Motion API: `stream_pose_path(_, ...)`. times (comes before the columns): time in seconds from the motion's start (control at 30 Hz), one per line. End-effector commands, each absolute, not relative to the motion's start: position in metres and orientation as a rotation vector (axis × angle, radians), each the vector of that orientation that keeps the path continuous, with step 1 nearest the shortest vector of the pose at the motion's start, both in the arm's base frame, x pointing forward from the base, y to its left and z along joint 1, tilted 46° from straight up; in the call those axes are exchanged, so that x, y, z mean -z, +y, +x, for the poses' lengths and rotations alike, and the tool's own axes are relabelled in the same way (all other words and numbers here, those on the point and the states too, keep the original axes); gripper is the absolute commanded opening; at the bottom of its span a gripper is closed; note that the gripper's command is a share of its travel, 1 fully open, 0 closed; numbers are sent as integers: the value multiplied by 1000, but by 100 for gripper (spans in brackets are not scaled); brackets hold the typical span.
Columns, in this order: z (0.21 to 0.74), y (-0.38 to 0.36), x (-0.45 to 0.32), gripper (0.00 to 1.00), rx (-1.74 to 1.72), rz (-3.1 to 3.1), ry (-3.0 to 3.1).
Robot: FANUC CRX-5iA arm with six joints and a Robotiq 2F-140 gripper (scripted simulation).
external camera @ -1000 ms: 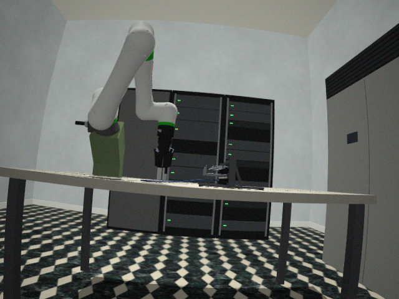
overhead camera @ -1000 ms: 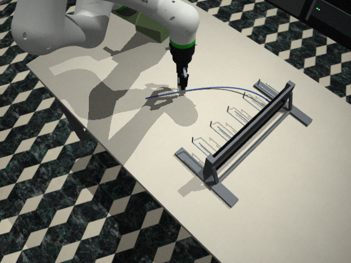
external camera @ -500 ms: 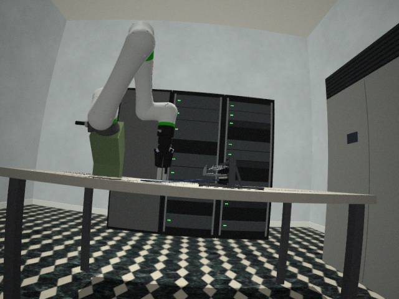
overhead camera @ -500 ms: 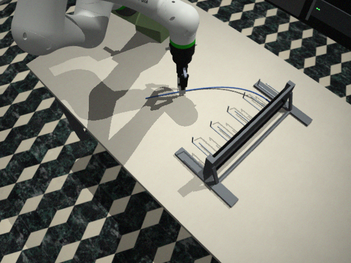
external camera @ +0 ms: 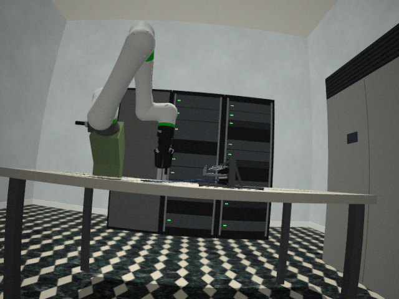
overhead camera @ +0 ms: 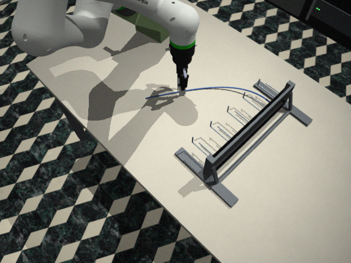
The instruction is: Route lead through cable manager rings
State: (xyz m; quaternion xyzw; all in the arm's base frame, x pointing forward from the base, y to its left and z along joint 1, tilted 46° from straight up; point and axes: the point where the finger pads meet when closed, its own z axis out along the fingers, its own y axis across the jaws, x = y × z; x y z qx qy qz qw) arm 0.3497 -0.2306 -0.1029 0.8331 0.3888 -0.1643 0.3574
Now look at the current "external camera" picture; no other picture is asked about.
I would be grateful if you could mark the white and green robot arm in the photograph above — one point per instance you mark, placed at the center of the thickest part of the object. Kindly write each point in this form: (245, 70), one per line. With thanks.
(135, 61)

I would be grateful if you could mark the dark grey metal rack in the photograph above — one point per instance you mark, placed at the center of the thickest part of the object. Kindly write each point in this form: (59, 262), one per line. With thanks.
(228, 175)

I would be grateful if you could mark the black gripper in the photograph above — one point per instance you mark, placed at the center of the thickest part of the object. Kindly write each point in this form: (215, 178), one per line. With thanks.
(162, 153)

